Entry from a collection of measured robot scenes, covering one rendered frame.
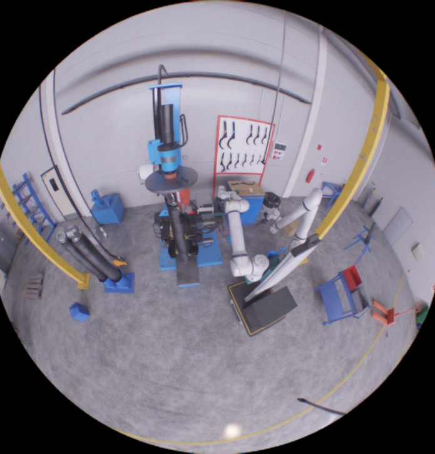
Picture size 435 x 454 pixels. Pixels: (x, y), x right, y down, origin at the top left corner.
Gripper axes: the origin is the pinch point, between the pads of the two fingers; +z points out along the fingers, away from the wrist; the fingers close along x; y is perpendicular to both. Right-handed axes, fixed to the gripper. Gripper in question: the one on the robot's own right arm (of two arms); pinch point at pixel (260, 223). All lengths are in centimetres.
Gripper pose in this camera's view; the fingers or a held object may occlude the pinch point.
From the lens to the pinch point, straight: 187.0
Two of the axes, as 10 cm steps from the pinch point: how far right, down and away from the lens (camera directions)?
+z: -3.5, 3.8, 8.6
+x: 8.5, -2.5, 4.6
